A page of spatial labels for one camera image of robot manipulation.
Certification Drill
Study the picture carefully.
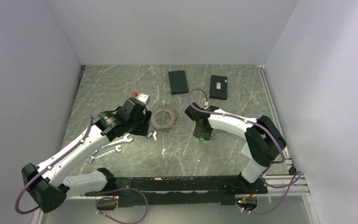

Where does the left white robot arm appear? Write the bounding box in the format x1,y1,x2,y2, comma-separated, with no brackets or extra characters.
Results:
15,94,151,214

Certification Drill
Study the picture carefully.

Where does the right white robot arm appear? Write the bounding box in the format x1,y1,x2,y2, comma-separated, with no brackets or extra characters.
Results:
185,103,287,194

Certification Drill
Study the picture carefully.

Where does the clear plastic card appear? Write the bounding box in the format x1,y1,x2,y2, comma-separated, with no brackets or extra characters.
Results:
241,143,251,158

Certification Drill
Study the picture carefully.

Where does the black box with label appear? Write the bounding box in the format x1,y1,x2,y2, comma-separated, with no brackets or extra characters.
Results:
209,75,228,100

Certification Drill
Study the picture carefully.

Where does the plain black rectangular box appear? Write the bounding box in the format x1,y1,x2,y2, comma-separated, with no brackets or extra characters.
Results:
168,70,189,95

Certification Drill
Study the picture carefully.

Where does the lower silver wrench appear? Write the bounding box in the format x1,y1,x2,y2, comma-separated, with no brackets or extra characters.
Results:
86,145,122,163

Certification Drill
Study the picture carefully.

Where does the toothed metal sprocket ring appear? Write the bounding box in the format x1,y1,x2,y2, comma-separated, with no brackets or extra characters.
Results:
150,106,179,132

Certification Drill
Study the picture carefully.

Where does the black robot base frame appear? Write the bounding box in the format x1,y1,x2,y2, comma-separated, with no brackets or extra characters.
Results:
85,175,268,208

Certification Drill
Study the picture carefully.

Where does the aluminium rail frame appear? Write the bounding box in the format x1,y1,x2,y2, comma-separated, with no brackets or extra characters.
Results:
30,65,318,224

